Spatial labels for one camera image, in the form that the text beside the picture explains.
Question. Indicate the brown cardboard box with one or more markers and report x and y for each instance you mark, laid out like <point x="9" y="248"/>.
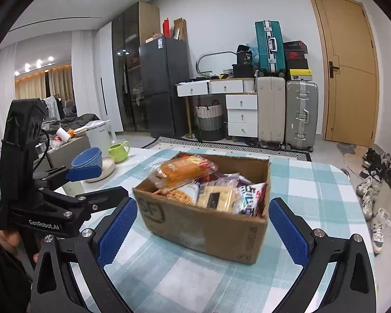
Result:
<point x="198" y="231"/>

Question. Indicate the oval mirror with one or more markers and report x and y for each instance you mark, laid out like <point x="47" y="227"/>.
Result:
<point x="215" y="53"/>

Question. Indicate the black storage bin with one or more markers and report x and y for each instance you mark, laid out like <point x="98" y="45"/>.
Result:
<point x="244" y="71"/>

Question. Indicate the woven laundry basket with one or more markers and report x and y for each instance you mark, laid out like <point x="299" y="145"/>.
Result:
<point x="210" y="122"/>

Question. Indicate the open tan cardboard carton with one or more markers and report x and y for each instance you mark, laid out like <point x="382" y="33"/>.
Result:
<point x="180" y="29"/>

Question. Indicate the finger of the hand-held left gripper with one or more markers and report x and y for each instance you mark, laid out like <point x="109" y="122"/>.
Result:
<point x="107" y="197"/>
<point x="84" y="172"/>

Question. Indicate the tall dark glass cabinet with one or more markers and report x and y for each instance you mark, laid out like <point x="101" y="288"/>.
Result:
<point x="128" y="65"/>

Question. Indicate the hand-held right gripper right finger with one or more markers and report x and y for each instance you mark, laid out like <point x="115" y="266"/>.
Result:
<point x="291" y="231"/>

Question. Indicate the teal checked tablecloth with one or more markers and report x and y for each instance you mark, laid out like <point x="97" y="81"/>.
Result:
<point x="312" y="189"/>

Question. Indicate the yellow black shoebox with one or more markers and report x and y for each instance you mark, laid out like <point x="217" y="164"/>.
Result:
<point x="300" y="75"/>

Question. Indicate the white slipper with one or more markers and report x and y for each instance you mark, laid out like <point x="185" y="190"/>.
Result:
<point x="345" y="172"/>

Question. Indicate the white paper cup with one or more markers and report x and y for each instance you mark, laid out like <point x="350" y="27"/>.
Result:
<point x="62" y="135"/>

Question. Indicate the dark jacket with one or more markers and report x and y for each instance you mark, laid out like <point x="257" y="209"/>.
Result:
<point x="81" y="120"/>

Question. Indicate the scattered shoes pile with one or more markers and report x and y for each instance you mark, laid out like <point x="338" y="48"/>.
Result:
<point x="378" y="225"/>

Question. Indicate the black bag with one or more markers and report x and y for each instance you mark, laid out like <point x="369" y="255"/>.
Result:
<point x="244" y="55"/>

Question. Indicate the white wardrobe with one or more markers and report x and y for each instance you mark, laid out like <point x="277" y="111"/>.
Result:
<point x="109" y="78"/>

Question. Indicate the grey sofa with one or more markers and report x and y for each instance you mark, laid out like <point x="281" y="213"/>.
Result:
<point x="65" y="150"/>

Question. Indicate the silver suitcase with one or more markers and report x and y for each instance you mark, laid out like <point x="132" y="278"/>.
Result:
<point x="301" y="114"/>

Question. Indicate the clear bread roll packet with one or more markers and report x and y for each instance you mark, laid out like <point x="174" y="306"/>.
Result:
<point x="182" y="169"/>

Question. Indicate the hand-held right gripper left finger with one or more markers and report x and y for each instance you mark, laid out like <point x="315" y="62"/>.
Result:
<point x="117" y="231"/>

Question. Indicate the green mug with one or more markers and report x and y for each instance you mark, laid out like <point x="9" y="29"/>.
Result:
<point x="119" y="153"/>

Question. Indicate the flat cardboard box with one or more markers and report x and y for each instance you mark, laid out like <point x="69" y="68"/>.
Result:
<point x="153" y="38"/>

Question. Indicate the beige plate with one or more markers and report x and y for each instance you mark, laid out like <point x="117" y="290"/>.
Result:
<point x="107" y="169"/>

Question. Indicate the silver purple snack packet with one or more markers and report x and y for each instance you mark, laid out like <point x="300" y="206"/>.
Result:
<point x="251" y="199"/>

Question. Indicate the wooden door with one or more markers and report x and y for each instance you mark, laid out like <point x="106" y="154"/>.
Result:
<point x="348" y="71"/>

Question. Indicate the plain black shoebox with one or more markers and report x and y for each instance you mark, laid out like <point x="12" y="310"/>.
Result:
<point x="296" y="64"/>

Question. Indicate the black refrigerator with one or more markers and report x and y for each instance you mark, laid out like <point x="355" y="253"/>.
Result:
<point x="164" y="88"/>

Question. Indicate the blue bowl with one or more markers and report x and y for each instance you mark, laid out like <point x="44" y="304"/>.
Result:
<point x="86" y="156"/>
<point x="99" y="164"/>

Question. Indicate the tan floor mat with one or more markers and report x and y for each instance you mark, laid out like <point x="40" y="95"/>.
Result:
<point x="355" y="164"/>

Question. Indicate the beige curtains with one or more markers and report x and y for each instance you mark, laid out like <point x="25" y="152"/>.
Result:
<point x="35" y="84"/>

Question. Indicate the white dresser with drawers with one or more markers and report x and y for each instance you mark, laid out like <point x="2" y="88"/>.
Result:
<point x="241" y="114"/>

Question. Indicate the person's left forearm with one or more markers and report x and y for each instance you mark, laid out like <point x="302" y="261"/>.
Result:
<point x="3" y="283"/>

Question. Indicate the clear cracker packet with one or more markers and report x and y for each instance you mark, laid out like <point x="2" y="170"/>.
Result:
<point x="215" y="199"/>

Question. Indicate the teal suitcase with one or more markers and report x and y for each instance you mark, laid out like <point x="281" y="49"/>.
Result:
<point x="267" y="45"/>

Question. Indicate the hanging clothes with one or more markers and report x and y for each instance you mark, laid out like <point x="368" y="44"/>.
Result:
<point x="52" y="107"/>

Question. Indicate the blue plastic bag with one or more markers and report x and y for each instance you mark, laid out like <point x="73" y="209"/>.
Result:
<point x="254" y="55"/>

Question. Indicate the red box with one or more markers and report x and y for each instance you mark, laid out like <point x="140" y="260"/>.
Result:
<point x="166" y="28"/>

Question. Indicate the grey doormat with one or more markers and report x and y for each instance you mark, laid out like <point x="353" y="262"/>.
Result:
<point x="345" y="148"/>

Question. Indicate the person's left hand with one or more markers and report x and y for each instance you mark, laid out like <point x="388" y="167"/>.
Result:
<point x="8" y="241"/>

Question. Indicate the beige suitcase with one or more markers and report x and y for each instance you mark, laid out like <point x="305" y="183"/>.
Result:
<point x="271" y="111"/>

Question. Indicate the white kettle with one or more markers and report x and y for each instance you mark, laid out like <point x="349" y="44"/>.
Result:
<point x="99" y="133"/>

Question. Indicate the beige tumbler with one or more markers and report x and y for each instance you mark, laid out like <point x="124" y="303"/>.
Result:
<point x="75" y="189"/>

